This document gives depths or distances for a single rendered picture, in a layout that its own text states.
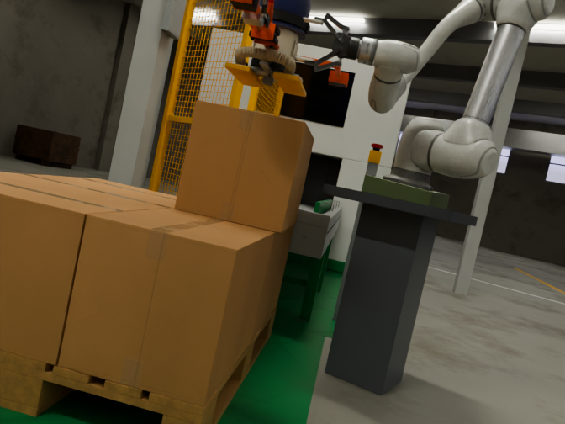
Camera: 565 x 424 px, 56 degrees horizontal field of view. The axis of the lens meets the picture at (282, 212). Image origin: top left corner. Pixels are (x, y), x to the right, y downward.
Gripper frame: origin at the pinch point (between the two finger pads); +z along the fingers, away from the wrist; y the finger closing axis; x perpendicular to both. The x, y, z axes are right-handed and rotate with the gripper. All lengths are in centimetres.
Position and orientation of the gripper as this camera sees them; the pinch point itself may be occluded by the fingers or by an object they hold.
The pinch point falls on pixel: (302, 39)
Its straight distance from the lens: 197.7
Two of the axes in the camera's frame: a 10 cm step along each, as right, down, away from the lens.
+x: 1.2, -0.4, 9.9
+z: -9.7, -2.2, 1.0
